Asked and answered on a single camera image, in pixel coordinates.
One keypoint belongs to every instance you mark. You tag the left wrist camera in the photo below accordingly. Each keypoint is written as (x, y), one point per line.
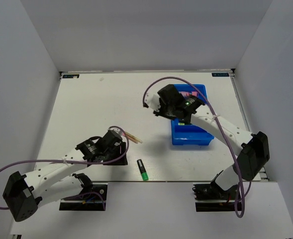
(118, 131)

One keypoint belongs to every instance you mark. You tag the left corner label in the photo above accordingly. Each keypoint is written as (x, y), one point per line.
(70, 76)

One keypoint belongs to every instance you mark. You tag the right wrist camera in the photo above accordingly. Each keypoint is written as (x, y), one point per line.
(152, 101)

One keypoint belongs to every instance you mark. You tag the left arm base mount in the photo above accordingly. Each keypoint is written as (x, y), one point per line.
(95, 202)

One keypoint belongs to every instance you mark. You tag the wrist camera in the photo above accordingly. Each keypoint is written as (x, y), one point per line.
(152, 101)
(118, 131)

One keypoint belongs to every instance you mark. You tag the green black highlighter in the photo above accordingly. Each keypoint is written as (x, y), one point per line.
(142, 170)

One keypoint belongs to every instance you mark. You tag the right corner label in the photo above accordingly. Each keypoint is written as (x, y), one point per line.
(220, 74)

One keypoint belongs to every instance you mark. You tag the blue compartment tray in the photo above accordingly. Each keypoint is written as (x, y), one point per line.
(188, 134)

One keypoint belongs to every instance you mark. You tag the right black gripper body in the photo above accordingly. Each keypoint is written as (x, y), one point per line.
(165, 110)

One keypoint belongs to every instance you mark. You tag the yellow slim pen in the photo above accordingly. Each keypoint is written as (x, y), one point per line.
(133, 138)

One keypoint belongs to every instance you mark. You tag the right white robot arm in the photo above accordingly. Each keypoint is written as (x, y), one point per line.
(251, 151)

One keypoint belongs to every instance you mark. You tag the pink slim pen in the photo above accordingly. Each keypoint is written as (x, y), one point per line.
(126, 136)

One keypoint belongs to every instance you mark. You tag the corner label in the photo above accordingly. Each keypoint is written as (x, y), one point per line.
(220, 74)
(70, 76)

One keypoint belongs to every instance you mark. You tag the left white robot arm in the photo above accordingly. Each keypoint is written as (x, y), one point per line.
(64, 179)

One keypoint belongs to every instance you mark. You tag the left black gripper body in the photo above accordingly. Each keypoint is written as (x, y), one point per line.
(112, 155)

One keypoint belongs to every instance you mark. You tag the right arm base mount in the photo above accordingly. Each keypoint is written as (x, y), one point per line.
(209, 201)

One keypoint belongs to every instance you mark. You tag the pink glue stick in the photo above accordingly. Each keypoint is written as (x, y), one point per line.
(188, 94)

